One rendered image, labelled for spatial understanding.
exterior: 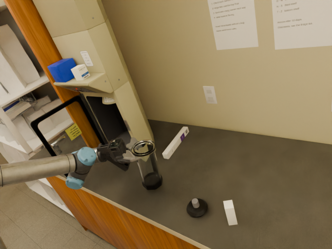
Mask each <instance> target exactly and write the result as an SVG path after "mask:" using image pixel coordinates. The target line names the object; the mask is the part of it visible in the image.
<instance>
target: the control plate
mask: <svg viewBox="0 0 332 249"><path fill-rule="evenodd" d="M64 88H67V89H70V90H73V91H77V90H81V91H79V92H82V91H83V90H84V92H86V91H87V92H88V91H90V92H94V91H91V90H88V89H85V88H82V87H64Z"/></svg>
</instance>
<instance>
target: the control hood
mask: <svg viewBox="0 0 332 249"><path fill-rule="evenodd" d="M89 74H90V76H89V77H87V78H86V79H84V80H81V81H77V80H76V79H75V78H73V79H71V80H69V81H67V82H66V83H56V82H54V85H56V86H59V87H82V88H85V89H88V90H91V91H94V92H97V93H112V92H113V89H112V86H111V84H110V82H109V80H108V77H107V75H106V73H89ZM65 89H67V88H65ZM68 90H70V89H68Z"/></svg>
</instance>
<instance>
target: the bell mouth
mask: <svg viewBox="0 0 332 249"><path fill-rule="evenodd" d="M102 103H103V104H107V105H108V104H114V103H115V101H114V99H113V98H109V97H103V98H102Z"/></svg>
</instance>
